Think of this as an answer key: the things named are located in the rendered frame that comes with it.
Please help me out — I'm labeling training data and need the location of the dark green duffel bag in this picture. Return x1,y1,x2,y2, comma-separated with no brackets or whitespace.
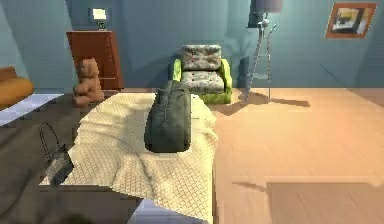
143,80,193,155

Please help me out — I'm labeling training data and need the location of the green armchair with floral cushions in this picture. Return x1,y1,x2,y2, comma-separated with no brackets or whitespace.
171,43,234,105

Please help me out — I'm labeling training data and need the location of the cream quilted blanket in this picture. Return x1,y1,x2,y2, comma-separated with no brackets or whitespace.
62,92,220,224

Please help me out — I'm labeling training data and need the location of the brown teddy bear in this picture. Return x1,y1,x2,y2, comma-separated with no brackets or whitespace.
72,57,105,109

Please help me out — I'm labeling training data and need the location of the red-brown wooden dresser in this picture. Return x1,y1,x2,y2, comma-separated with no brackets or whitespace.
65,30,125,91

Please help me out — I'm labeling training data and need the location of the grey floor lamp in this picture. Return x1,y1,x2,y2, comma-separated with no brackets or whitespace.
244,0,284,102

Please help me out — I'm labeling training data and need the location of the small white table lamp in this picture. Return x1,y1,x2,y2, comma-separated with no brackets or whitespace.
91,7,109,32

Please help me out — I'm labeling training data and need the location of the grey object with black loop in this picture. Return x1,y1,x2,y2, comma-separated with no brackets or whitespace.
38,120,75,186

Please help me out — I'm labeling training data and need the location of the orange pillow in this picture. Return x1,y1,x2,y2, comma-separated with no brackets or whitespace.
0,65,35,110

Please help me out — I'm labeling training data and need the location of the orange framed wall picture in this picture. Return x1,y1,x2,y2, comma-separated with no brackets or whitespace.
324,2,379,40

